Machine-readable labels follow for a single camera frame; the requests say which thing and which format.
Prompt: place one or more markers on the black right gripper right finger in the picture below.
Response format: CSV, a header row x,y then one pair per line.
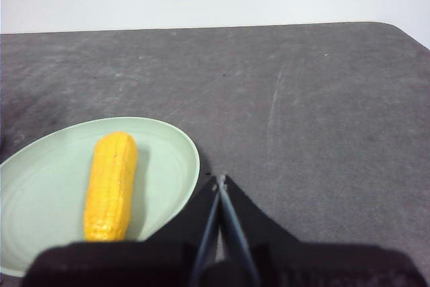
x,y
319,263

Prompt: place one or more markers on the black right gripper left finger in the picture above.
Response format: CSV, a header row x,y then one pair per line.
x,y
134,263

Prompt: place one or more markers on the yellow corn cob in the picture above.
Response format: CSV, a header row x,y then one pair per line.
x,y
111,186

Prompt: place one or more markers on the pale green round plate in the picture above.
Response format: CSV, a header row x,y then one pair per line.
x,y
43,199

